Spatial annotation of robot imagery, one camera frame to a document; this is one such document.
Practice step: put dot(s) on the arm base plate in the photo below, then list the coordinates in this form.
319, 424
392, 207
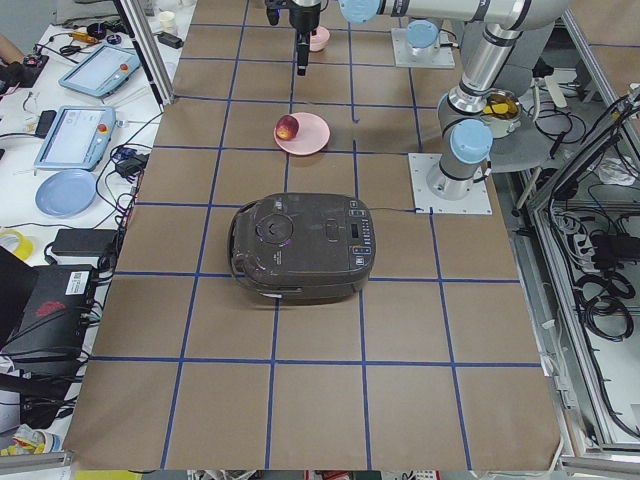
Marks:
435, 56
435, 193

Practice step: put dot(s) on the grey office chair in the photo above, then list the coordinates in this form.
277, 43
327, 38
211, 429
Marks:
524, 148

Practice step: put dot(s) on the black computer case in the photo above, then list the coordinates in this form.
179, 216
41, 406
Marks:
44, 308

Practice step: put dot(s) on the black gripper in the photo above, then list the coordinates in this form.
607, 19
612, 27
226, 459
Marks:
304, 13

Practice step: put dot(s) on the black power adapter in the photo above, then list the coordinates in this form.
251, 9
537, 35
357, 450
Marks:
83, 242

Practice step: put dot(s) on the small pink bowl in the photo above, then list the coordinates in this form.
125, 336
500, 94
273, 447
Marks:
319, 39

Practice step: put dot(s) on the near blue teach pendant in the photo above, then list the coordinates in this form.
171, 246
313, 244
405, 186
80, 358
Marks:
77, 139

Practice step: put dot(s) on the dark grey rice cooker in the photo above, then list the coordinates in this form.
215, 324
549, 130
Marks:
302, 246

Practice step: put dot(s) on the aluminium frame post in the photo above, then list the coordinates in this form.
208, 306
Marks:
144, 43

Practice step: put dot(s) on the pink plate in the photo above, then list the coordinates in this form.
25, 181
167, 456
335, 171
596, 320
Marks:
313, 135

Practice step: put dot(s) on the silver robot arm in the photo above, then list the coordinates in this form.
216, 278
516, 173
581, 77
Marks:
468, 140

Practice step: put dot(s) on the red apple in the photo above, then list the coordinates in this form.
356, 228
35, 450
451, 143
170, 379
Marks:
287, 128

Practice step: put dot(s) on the far blue teach pendant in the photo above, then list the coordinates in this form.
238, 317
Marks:
102, 72

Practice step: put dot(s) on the glass bowl on chair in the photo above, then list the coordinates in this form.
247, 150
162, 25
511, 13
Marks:
502, 114

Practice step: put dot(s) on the blue teach pendant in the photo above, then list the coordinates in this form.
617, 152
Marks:
77, 139
102, 72

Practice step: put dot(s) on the yellow tape roll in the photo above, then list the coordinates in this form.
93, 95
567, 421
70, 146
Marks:
16, 243

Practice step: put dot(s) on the light blue plate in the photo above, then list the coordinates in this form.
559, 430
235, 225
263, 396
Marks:
66, 193

